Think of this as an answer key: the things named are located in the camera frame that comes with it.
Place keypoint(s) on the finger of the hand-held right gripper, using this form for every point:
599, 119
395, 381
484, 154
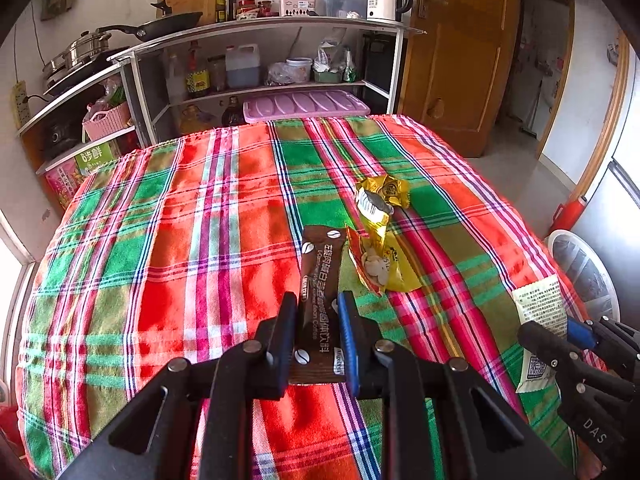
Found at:
590, 400
580, 334

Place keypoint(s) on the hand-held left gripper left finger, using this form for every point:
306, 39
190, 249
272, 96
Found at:
282, 340

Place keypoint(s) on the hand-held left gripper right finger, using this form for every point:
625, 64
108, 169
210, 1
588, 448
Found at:
348, 345

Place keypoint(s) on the white printed packet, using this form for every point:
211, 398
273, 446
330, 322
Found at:
537, 310

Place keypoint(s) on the brown coffee sachet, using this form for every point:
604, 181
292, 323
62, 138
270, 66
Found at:
320, 270

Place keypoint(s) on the yellow seed packet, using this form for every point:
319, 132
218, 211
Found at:
395, 275

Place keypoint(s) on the red cylinder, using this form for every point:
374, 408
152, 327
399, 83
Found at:
570, 215

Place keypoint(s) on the white refrigerator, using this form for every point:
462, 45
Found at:
620, 220

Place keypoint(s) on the plaid tablecloth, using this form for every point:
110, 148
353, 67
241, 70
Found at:
175, 260

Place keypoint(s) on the gold foil wrapper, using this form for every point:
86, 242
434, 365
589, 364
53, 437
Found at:
385, 190

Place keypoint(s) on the dark glass bottle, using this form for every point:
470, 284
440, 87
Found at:
233, 114

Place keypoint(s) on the purple plastic tray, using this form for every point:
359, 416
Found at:
305, 107

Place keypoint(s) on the large yellow oil bottle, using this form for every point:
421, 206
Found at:
195, 120

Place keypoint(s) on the green carton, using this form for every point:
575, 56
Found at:
95, 157

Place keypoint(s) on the crumpled plastic bag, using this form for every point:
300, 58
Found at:
277, 75

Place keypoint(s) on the green bowl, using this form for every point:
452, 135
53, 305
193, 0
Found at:
327, 77

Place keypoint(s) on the pink carton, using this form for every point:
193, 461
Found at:
62, 185

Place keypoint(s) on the white round container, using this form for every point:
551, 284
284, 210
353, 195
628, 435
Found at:
300, 70

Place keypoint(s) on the glass jar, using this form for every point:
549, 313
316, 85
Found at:
217, 75

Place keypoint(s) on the yellow label sauce bottle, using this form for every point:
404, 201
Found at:
198, 80

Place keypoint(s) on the white plastic jug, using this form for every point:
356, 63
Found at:
242, 67

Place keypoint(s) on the clear plastic bottle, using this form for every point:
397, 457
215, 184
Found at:
176, 82

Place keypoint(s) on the pink woven basket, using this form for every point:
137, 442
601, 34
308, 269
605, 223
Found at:
107, 122

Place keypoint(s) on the clear food bags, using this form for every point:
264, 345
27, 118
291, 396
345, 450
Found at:
332, 57

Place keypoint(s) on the wooden door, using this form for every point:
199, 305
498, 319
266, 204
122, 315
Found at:
460, 60

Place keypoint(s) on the black cooker pot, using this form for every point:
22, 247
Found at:
60, 137

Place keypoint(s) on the wide kitchen shelf unit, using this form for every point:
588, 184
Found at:
280, 27

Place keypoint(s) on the narrow kitchen shelf unit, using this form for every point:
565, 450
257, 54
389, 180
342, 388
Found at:
65, 105

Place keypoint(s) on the black cooktop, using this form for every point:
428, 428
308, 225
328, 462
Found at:
90, 72

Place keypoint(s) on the red lidded jar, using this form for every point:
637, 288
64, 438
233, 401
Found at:
246, 10
265, 8

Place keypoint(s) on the black frying pan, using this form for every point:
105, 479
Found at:
165, 25

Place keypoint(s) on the dark sauce bottle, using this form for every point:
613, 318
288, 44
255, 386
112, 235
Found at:
230, 2

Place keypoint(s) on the clear storage box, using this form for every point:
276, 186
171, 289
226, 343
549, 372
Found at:
340, 2

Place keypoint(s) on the stainless steamer pot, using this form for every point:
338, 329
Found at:
80, 55

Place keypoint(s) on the yellow power strip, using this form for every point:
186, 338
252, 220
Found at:
21, 105

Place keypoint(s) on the wooden doorway frame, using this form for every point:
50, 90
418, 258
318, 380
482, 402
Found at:
567, 35

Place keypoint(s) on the wall hanging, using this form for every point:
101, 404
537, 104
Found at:
57, 0

